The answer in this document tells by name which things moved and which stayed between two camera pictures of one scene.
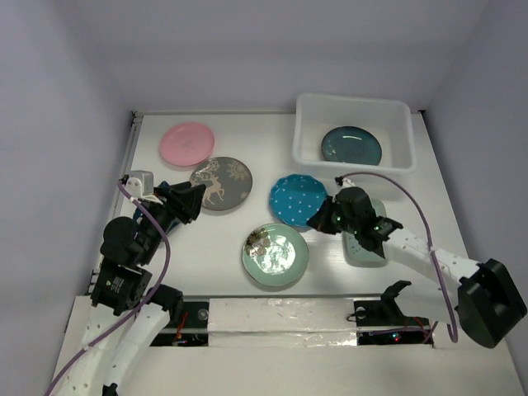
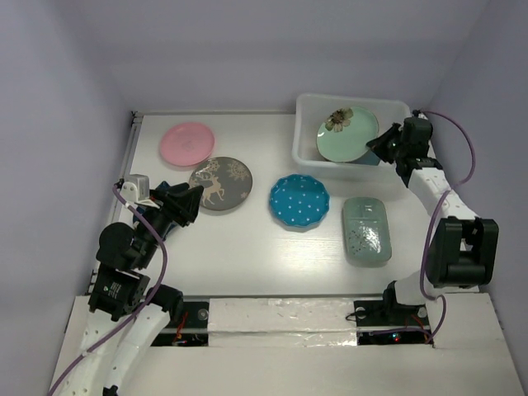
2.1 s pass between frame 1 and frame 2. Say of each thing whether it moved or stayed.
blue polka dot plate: stayed
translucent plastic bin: stayed
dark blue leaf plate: stayed
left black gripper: stayed
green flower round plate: moved
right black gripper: moved
